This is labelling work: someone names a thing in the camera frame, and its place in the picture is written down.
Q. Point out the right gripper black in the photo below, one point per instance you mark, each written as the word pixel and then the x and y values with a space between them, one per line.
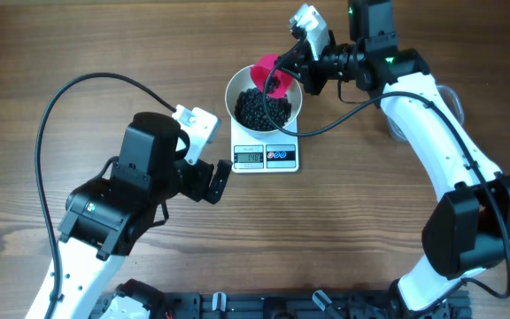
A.
pixel 296 61

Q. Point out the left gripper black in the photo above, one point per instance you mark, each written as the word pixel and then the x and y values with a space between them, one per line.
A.
pixel 203 171

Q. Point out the pink measuring scoop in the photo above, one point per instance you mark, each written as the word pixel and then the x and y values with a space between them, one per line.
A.
pixel 280 82

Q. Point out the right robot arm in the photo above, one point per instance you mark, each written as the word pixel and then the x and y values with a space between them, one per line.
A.
pixel 469 230

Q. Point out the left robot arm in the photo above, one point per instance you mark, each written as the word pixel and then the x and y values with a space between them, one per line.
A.
pixel 159 158

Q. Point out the white digital kitchen scale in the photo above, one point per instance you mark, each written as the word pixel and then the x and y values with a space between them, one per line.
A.
pixel 267 153

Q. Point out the white round bowl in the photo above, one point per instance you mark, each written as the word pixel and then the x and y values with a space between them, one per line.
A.
pixel 241 81

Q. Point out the black beans in bowl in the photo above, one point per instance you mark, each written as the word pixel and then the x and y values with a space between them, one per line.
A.
pixel 249 110

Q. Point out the clear plastic bean container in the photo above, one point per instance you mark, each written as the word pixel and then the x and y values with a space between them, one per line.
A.
pixel 450 98

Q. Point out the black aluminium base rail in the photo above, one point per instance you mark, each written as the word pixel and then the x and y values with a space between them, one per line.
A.
pixel 135 299

